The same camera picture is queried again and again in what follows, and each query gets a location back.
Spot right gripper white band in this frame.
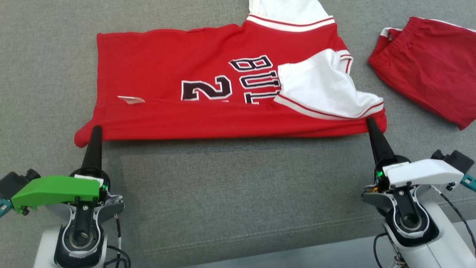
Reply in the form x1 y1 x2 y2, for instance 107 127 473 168
366 117 464 189

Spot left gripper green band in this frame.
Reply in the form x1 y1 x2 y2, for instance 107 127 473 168
11 125 109 216

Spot red Bulls 23 shorts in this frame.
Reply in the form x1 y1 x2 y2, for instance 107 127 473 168
368 17 476 131

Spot red jersey with white sleeves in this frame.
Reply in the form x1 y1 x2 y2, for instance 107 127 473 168
74 0 387 148

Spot grey fabric sofa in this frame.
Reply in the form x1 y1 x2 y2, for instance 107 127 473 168
0 0 476 268

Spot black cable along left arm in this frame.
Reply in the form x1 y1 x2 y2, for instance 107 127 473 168
103 213 131 268

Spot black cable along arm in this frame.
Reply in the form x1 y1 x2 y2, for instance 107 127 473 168
373 184 476 268
103 213 131 268

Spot black cable along right arm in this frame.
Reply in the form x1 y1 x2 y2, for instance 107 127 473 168
373 184 476 268

